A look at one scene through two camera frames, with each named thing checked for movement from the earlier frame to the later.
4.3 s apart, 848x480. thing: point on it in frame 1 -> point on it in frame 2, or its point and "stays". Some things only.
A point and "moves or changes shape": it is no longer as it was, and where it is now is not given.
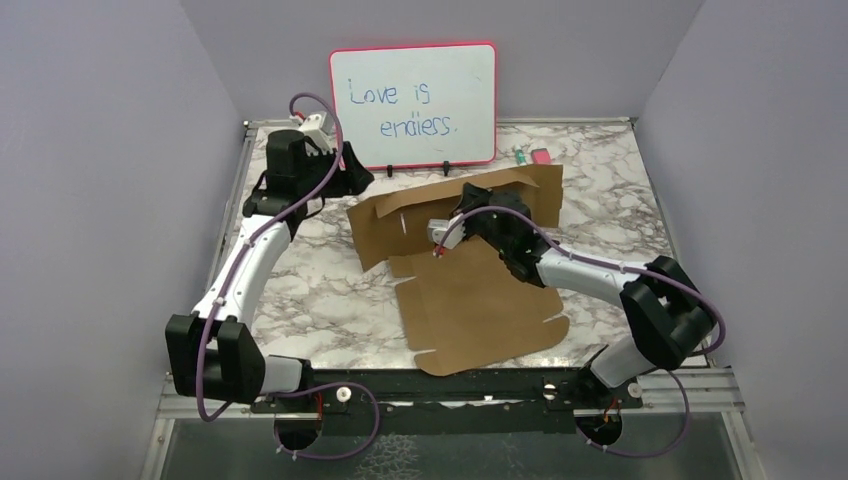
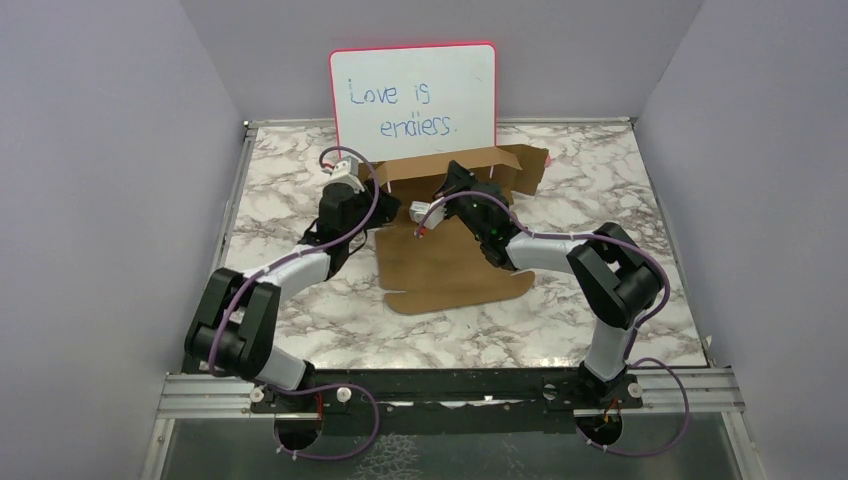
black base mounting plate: x=456 y=400 stays
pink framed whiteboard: x=417 y=105 stays
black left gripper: x=353 y=179 -> x=386 y=209
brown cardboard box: x=468 y=306 moves or changes shape
